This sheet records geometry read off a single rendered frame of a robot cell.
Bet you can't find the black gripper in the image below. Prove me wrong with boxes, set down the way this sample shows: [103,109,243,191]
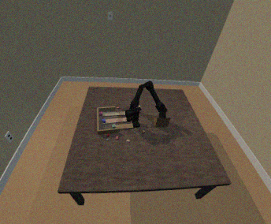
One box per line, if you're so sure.
[132,115,140,128]

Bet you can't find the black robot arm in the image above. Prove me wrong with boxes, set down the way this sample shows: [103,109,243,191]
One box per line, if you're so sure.
[125,81,167,122]

